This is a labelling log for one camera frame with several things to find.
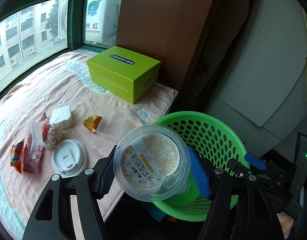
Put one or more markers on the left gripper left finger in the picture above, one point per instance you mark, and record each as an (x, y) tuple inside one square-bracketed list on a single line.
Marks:
[(51, 217)]

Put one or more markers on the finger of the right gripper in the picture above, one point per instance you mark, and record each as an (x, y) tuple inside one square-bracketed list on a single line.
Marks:
[(255, 161)]

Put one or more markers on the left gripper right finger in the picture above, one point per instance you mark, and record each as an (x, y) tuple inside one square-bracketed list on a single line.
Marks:
[(239, 207)]

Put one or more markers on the white plastic cup lid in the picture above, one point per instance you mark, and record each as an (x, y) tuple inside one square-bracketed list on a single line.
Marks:
[(69, 158)]

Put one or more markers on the clear plastic labelled cup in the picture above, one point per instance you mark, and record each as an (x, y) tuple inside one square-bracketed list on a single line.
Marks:
[(152, 163)]

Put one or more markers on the person's right hand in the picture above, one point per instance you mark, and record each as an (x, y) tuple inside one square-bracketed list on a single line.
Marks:
[(287, 224)]

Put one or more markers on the green plastic waste basket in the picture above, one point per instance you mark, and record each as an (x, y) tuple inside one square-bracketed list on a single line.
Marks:
[(213, 140)]

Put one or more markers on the pink wet wipes pack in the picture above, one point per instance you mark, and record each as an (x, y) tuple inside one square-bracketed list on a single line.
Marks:
[(33, 146)]

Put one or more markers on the crumpled red white wrapper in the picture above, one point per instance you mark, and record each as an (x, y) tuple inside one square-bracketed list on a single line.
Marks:
[(50, 135)]

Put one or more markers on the pink patterned bed blanket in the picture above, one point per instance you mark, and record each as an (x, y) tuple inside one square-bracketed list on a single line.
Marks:
[(61, 93)]

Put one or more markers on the white styrofoam block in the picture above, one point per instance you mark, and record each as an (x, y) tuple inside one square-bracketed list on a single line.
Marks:
[(61, 117)]

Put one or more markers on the crumpled orange gold wrapper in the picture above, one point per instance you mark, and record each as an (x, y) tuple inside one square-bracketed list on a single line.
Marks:
[(92, 122)]

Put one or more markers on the lime green cardboard box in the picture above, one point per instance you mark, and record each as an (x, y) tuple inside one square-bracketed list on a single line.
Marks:
[(123, 72)]

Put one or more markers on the brown wooden cabinet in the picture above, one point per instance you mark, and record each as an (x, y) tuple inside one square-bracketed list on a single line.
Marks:
[(166, 30)]

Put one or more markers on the green window frame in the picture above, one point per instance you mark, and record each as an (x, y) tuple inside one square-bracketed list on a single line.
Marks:
[(33, 32)]

